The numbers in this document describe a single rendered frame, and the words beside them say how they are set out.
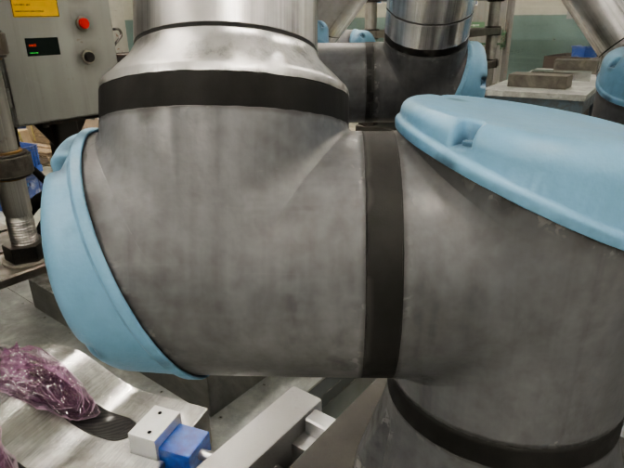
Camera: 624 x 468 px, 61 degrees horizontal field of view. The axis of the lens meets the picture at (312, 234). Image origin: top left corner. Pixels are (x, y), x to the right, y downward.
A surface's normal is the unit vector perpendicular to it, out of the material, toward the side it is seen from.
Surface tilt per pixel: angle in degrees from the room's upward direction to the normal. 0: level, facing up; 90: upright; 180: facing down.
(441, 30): 114
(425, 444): 89
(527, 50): 90
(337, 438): 0
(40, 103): 90
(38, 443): 27
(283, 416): 0
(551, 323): 90
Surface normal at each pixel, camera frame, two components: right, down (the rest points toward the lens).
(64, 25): 0.79, 0.22
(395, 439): -0.89, -0.14
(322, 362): -0.04, 0.75
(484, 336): -0.04, 0.52
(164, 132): -0.24, 0.06
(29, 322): -0.01, -0.93
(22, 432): 0.43, -0.76
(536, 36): -0.55, 0.33
